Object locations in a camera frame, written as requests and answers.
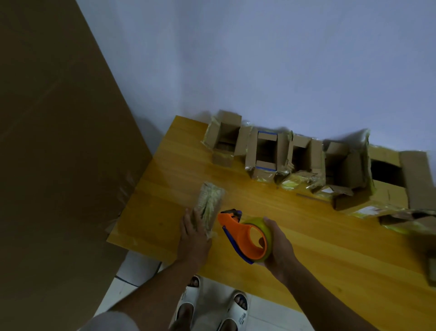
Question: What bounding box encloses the person's left hand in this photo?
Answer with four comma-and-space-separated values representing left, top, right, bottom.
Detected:
177, 208, 213, 266

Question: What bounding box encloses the person's right hand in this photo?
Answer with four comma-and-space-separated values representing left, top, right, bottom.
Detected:
258, 217, 299, 277

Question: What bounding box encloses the orange dispenser with yellow tape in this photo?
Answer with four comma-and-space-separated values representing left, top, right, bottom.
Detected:
217, 208, 273, 266

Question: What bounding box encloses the taped cardboard box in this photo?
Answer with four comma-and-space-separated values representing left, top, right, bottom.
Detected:
192, 181, 226, 239

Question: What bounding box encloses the row of cardboard boxes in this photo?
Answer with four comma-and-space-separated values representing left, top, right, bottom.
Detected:
201, 110, 436, 287

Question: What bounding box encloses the person's left forearm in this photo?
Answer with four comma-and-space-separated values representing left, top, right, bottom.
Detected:
109, 259, 202, 331

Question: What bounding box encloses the person's right forearm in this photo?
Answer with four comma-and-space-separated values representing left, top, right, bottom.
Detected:
281, 261, 379, 331

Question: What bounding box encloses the person's right foot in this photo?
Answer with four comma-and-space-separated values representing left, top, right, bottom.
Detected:
218, 293, 248, 331

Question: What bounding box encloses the person's white shirt sleeve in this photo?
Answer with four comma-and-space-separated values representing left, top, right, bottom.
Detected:
77, 311, 141, 331

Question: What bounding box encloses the large brown cardboard sheet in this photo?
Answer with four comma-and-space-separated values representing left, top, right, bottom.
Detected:
0, 0, 153, 331

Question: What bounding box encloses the yellow wooden table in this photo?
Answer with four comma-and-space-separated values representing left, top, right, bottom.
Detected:
106, 115, 436, 331

